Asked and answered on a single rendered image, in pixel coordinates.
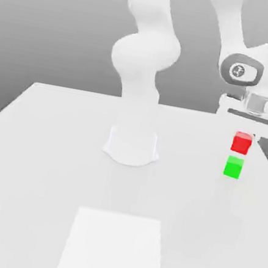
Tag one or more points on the small green cube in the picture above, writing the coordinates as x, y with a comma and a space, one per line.
233, 168

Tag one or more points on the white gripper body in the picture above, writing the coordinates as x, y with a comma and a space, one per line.
249, 125

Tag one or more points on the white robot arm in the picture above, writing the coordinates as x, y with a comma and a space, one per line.
143, 51

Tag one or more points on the small red cube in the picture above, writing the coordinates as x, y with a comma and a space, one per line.
240, 144

